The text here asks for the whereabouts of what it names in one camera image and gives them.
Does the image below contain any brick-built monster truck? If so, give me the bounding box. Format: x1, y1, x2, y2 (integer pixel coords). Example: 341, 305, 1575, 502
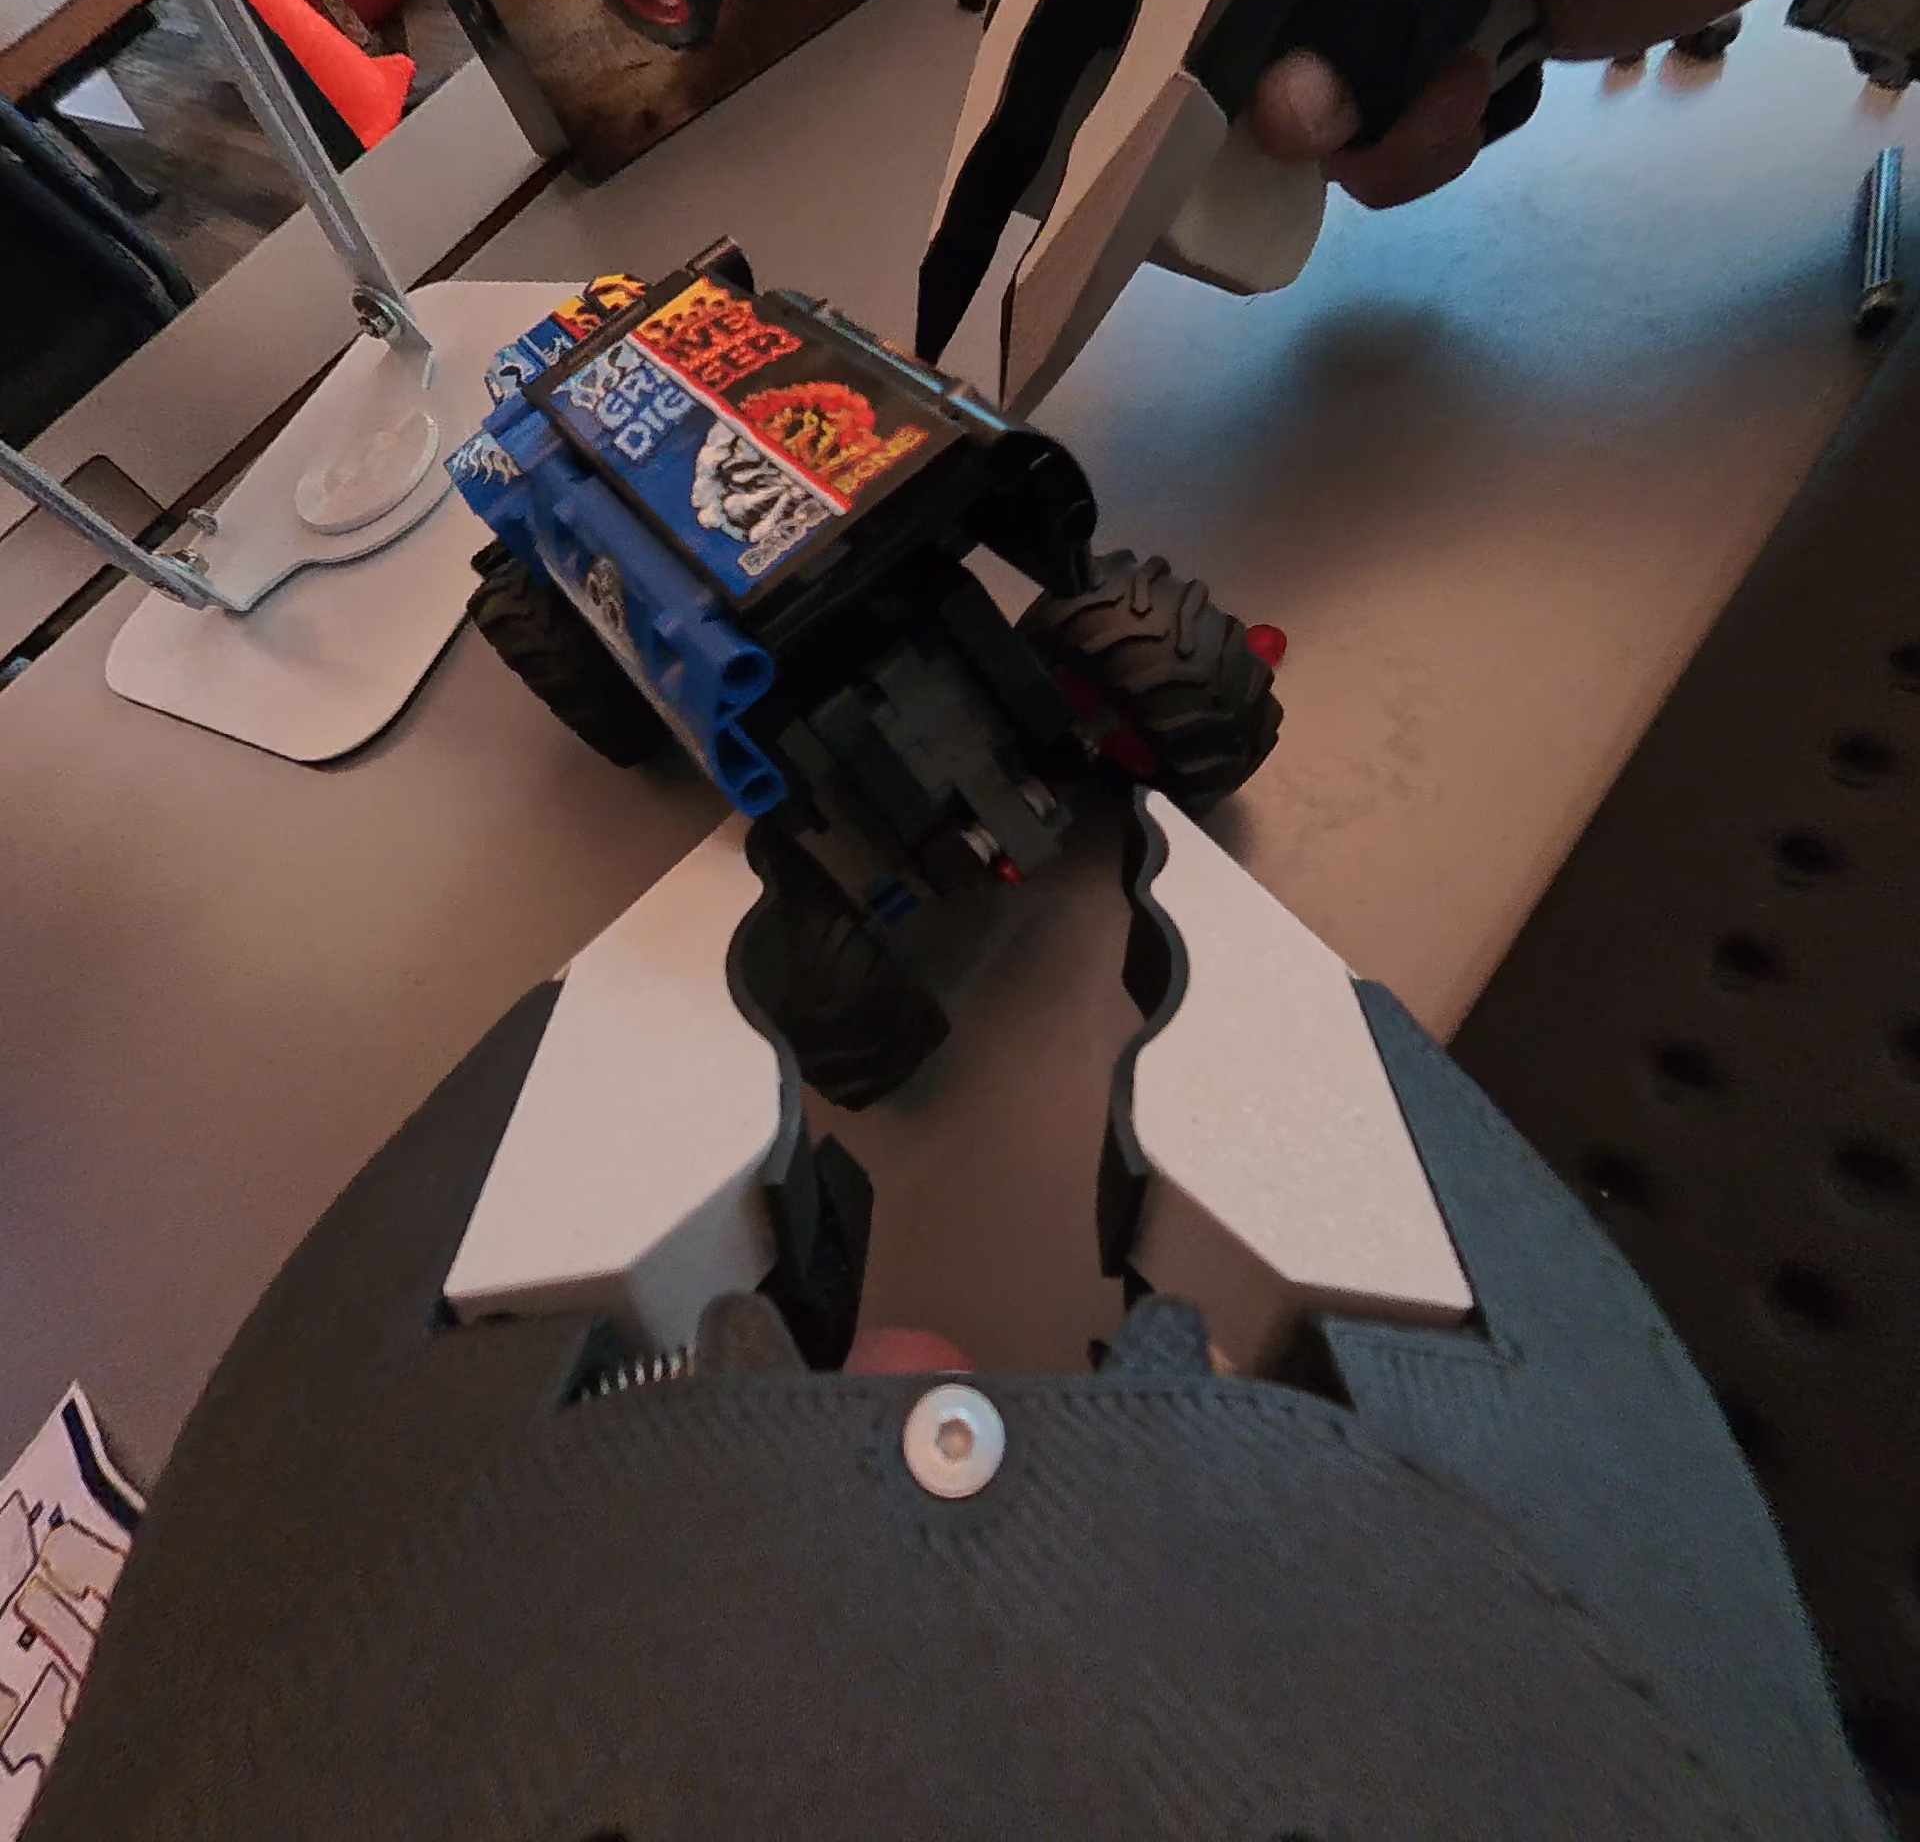
450, 237, 1291, 1115

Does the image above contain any orange traffic cone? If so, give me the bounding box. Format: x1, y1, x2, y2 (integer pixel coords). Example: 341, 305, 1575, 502
217, 0, 421, 150

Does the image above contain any grey desk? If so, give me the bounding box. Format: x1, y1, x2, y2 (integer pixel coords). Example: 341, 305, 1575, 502
0, 0, 1920, 1500

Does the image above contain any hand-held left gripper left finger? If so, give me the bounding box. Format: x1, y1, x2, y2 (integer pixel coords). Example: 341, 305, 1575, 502
442, 823, 875, 1371

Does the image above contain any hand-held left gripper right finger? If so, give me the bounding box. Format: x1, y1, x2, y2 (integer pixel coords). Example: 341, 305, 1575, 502
1096, 788, 1475, 1374

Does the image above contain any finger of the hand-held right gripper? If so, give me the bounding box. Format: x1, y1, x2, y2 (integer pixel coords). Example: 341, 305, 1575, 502
997, 0, 1334, 415
915, 0, 1160, 366

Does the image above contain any sticker sheet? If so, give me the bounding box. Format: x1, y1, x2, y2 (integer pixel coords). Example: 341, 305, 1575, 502
0, 1384, 150, 1784

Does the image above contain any dark perforated chair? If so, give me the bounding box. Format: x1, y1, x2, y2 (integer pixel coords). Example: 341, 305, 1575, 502
1446, 343, 1920, 1842

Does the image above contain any monster truck toy box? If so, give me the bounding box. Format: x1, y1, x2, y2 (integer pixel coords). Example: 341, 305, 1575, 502
442, 0, 1022, 187

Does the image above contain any white book stand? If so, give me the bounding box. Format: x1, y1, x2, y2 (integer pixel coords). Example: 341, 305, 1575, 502
0, 0, 470, 765

